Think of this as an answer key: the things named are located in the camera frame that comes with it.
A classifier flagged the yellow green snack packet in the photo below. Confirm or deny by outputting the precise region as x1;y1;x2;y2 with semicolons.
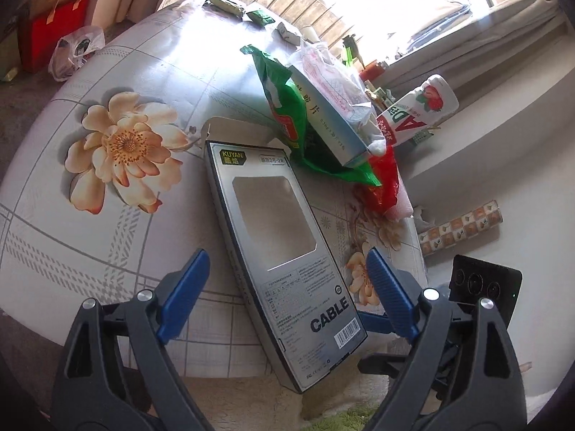
203;0;247;18

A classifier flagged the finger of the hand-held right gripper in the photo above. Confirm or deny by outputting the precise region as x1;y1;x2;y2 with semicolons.
358;311;405;337
356;351;407;377

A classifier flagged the dark green snack packet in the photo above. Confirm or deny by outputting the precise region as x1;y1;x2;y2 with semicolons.
243;8;276;26

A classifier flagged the floral tablecloth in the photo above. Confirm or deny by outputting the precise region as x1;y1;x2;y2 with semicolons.
0;0;427;378

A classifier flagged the red plastic bag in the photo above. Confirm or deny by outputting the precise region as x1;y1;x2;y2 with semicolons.
355;146;414;219

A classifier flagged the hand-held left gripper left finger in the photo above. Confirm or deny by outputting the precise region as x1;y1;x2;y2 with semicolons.
49;248;212;431

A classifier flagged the red gift bag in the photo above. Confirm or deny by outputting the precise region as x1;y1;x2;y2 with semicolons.
18;0;93;74

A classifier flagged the grey cable box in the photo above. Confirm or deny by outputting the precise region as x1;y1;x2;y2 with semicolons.
201;117;368;395

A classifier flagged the white blue medicine box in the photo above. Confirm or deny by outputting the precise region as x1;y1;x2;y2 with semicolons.
287;65;373;168

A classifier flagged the green snack bag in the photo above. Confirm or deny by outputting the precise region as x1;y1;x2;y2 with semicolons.
240;45;382;187

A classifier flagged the white plastic bag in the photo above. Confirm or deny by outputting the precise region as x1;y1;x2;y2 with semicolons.
49;26;106;82

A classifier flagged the beige curtain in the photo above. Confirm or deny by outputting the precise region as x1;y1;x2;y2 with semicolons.
384;0;567;99

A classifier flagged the white-blue box in plastic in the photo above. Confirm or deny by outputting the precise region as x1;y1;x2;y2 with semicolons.
287;40;388;156

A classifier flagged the crumpled white paper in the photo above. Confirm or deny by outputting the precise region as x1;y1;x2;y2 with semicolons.
412;205;436;231

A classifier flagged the checkered wallpaper roll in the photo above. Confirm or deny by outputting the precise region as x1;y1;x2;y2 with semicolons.
418;202;503;258

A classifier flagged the white strawberry drink bottle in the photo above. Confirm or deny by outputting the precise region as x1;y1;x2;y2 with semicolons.
375;74;459;147

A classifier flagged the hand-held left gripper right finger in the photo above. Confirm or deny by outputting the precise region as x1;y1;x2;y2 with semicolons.
365;247;526;431

